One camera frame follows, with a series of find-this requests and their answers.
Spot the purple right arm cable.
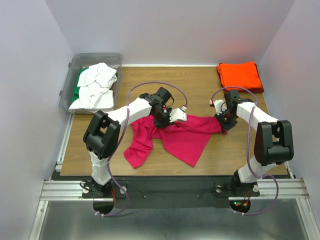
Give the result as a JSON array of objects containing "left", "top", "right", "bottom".
[{"left": 211, "top": 86, "right": 279, "bottom": 217}]

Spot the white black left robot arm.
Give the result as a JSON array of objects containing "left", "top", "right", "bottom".
[{"left": 81, "top": 87, "right": 173, "bottom": 198}]

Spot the clear plastic bin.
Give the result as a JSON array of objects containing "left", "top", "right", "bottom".
[{"left": 59, "top": 53, "right": 123, "bottom": 114}]

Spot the white t shirt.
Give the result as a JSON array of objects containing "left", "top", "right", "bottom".
[{"left": 69, "top": 62, "right": 117, "bottom": 110}]

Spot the green t shirt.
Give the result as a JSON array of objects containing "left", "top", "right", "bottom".
[{"left": 71, "top": 67, "right": 88, "bottom": 106}]

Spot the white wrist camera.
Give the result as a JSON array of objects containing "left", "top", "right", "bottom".
[
  {"left": 169, "top": 106, "right": 187, "bottom": 123},
  {"left": 210, "top": 99, "right": 227, "bottom": 115}
]

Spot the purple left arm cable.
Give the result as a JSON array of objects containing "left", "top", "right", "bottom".
[{"left": 94, "top": 81, "right": 189, "bottom": 218}]

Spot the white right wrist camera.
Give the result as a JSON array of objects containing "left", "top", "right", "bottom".
[{"left": 210, "top": 99, "right": 227, "bottom": 115}]

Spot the dark red folded t shirt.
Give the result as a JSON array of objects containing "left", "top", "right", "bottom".
[{"left": 216, "top": 62, "right": 265, "bottom": 94}]

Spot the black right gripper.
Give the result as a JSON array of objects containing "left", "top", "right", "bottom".
[{"left": 213, "top": 108, "right": 238, "bottom": 133}]

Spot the pink t shirt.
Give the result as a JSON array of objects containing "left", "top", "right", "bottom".
[{"left": 124, "top": 114, "right": 222, "bottom": 169}]

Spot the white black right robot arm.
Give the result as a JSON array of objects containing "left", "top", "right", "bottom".
[{"left": 210, "top": 90, "right": 294, "bottom": 195}]

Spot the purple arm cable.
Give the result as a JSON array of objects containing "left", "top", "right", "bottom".
[
  {"left": 211, "top": 86, "right": 279, "bottom": 217},
  {"left": 94, "top": 81, "right": 189, "bottom": 218}
]

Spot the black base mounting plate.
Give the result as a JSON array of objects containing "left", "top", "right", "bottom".
[{"left": 80, "top": 175, "right": 260, "bottom": 211}]

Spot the aluminium frame rail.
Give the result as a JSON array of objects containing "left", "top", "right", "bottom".
[{"left": 40, "top": 178, "right": 310, "bottom": 201}]

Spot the small electronics board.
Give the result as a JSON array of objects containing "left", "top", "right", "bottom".
[{"left": 233, "top": 200, "right": 251, "bottom": 209}]

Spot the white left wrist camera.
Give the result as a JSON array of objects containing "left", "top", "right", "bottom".
[{"left": 169, "top": 106, "right": 187, "bottom": 123}]

